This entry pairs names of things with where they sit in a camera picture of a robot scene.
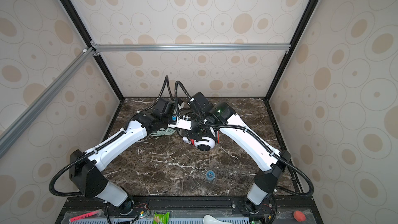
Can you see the black vertical frame post left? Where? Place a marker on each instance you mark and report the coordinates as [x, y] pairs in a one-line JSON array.
[[82, 30]]

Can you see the white black red headphones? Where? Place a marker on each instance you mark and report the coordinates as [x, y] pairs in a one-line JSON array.
[[204, 145]]

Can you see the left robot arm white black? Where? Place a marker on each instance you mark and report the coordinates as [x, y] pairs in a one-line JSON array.
[[86, 167]]

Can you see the black vertical frame post right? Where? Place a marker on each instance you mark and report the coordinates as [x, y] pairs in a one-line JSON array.
[[302, 24]]

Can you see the small blue tape roll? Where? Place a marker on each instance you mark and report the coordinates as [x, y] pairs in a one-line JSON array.
[[210, 175]]

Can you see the mint green headphones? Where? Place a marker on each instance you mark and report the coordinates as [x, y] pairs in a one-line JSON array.
[[163, 132]]

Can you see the diagonal aluminium rail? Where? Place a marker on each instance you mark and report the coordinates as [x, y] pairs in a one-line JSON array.
[[17, 128]]

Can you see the green snack packet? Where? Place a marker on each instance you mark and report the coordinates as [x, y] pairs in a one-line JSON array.
[[161, 218]]

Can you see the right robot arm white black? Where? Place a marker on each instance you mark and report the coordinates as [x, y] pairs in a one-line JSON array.
[[271, 162]]

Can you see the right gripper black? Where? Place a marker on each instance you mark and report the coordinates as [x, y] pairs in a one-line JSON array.
[[194, 136]]

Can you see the horizontal aluminium rail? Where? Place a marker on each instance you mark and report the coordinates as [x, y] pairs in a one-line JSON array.
[[191, 47]]

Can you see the red round button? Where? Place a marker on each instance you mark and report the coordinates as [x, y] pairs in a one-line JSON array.
[[299, 216]]

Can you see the black vertical frame post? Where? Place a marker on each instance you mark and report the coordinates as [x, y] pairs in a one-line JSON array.
[[302, 24], [82, 30]]

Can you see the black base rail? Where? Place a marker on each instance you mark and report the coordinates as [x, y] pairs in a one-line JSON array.
[[192, 209]]

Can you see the pink marker pen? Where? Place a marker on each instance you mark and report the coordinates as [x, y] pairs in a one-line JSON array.
[[86, 215]]

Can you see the white spoon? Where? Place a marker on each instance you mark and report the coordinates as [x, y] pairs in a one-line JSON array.
[[207, 219]]

